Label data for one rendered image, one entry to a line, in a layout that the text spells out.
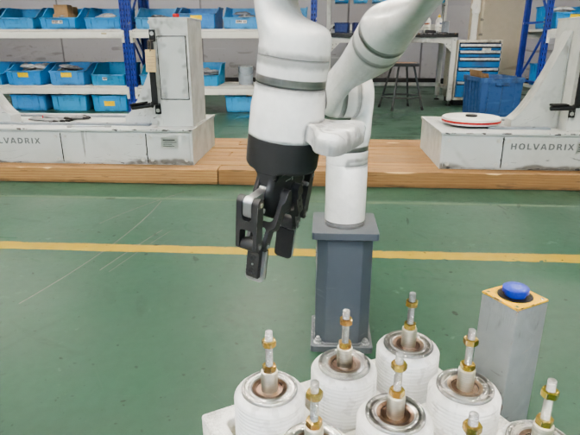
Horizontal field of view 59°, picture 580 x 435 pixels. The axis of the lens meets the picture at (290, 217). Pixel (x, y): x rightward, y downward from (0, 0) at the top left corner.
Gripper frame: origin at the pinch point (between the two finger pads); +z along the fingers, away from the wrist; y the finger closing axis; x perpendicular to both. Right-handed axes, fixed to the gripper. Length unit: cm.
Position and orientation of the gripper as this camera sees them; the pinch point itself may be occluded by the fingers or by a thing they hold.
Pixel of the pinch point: (270, 256)
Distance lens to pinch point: 58.4
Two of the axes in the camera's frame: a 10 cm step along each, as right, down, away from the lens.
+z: -1.2, 9.1, 3.9
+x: 8.9, 2.7, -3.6
